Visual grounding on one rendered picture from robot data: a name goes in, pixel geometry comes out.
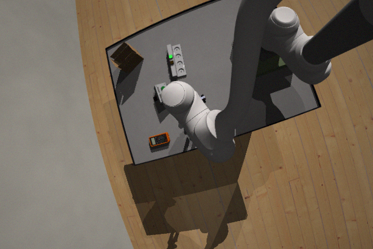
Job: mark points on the brown cardboard box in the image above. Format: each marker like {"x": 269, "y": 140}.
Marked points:
{"x": 126, "y": 58}

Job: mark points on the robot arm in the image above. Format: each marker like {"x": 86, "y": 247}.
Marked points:
{"x": 279, "y": 32}

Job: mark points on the orange digital multimeter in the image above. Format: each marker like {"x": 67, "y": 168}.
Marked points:
{"x": 159, "y": 139}

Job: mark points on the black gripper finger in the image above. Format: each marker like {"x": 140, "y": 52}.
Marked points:
{"x": 203, "y": 98}

